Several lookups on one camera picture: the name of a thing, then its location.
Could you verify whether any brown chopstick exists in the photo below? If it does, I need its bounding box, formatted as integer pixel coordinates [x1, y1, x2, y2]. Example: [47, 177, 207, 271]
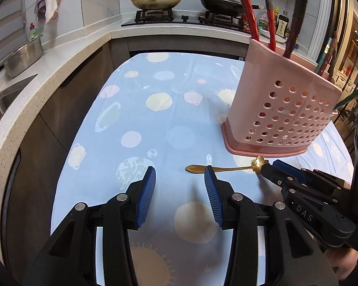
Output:
[328, 31, 339, 79]

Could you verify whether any pink perforated utensil holder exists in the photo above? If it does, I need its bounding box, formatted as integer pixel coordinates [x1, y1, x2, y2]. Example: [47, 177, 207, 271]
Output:
[221, 39, 342, 158]

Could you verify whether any green chopstick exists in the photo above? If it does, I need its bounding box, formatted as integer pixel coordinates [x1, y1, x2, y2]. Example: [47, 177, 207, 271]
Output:
[334, 80, 358, 109]
[316, 36, 332, 76]

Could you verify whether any black soy sauce bottle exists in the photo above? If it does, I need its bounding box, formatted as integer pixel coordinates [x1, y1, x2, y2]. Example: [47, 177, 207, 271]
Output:
[276, 10, 290, 38]

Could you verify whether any dark red chopstick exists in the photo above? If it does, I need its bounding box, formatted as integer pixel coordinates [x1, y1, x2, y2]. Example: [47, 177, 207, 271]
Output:
[284, 0, 310, 58]

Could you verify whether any black framed glass door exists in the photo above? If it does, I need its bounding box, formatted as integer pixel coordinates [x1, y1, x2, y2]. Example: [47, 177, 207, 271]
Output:
[316, 0, 358, 161]

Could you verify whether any gold flower spoon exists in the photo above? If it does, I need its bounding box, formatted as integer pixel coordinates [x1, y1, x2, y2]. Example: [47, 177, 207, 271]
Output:
[185, 155, 270, 175]

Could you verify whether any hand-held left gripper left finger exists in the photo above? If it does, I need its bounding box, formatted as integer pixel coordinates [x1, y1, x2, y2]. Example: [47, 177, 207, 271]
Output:
[22, 166, 157, 286]

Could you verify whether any green dish soap bottle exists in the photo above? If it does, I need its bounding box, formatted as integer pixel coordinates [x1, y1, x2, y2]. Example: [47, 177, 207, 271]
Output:
[27, 22, 44, 41]

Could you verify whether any grey window blind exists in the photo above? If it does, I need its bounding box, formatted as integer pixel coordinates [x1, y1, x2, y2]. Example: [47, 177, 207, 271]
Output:
[0, 6, 29, 75]

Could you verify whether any black gas stove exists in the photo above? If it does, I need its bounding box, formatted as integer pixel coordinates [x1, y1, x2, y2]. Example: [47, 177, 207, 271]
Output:
[121, 7, 253, 32]

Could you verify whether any purple towel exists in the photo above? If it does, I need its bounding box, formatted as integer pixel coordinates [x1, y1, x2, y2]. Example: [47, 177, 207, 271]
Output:
[34, 0, 48, 23]

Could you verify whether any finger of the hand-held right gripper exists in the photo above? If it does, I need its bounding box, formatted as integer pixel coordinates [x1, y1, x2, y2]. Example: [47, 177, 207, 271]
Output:
[260, 163, 290, 187]
[272, 159, 309, 184]

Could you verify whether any white towel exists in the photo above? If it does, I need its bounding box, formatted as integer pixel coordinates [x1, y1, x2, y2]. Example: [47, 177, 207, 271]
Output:
[45, 0, 64, 24]

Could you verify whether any steel basin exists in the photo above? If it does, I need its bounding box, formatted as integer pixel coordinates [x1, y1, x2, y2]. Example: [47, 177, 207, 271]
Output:
[3, 36, 45, 78]

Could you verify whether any blue spotted tablecloth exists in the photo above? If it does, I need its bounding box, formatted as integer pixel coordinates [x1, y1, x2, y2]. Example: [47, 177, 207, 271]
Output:
[50, 52, 355, 286]

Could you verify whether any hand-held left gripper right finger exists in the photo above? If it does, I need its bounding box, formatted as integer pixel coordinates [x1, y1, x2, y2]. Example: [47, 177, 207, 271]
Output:
[204, 166, 339, 286]

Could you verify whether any black wok with lid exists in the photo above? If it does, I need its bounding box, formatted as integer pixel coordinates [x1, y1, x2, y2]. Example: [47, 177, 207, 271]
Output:
[199, 0, 263, 14]

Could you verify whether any steel sink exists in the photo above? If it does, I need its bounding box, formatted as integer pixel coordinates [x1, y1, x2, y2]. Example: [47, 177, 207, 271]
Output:
[0, 74, 38, 138]

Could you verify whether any person's right hand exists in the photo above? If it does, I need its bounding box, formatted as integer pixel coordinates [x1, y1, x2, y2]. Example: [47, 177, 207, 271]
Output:
[325, 246, 358, 281]

